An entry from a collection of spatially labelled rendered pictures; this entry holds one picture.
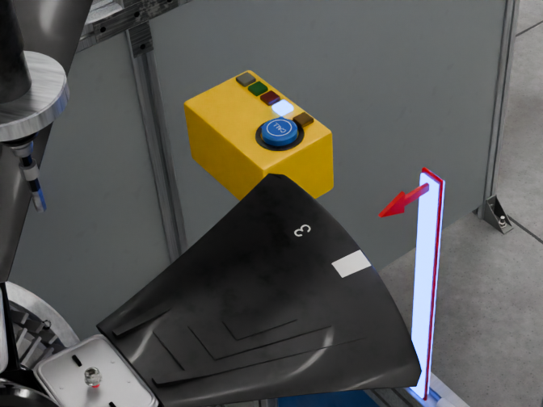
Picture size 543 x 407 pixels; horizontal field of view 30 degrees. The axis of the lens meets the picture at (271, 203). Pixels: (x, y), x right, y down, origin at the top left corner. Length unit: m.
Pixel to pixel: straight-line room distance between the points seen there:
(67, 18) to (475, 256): 1.84
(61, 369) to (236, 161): 0.43
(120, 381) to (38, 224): 0.89
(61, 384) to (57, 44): 0.25
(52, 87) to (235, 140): 0.58
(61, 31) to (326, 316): 0.31
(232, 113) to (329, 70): 0.71
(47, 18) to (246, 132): 0.44
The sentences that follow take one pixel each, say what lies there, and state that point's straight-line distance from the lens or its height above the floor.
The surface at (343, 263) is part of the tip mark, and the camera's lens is 0.87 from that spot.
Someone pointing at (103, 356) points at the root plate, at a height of 1.18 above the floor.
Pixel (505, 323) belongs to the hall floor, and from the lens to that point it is 2.35.
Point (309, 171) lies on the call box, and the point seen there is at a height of 1.03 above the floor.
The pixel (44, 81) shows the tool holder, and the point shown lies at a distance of 0.59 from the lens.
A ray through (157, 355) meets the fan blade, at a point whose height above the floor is 1.19.
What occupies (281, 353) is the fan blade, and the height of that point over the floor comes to 1.17.
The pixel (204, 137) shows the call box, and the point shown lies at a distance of 1.19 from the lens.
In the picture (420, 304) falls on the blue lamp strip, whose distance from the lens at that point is 1.04.
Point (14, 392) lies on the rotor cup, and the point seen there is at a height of 1.26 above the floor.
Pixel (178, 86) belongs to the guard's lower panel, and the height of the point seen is 0.82.
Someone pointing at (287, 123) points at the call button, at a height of 1.08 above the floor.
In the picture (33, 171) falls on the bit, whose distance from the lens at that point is 0.63.
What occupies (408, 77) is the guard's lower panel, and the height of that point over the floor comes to 0.57.
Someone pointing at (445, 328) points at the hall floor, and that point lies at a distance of 2.33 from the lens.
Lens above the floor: 1.81
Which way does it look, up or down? 44 degrees down
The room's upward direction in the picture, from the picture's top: 5 degrees counter-clockwise
